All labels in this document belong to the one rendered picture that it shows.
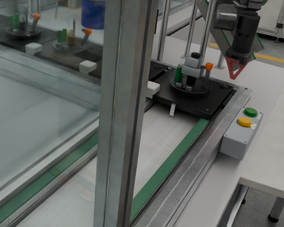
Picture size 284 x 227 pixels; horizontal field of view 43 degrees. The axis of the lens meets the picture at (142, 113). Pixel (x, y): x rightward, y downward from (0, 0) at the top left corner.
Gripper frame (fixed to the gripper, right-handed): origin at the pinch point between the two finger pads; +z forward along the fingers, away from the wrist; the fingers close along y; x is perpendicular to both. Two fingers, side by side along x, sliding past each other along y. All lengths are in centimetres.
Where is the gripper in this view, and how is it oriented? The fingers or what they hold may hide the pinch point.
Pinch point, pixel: (232, 76)
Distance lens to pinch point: 118.0
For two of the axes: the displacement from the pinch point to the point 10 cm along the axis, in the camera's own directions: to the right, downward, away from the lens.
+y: -4.8, 4.2, -7.7
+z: -1.2, 8.4, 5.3
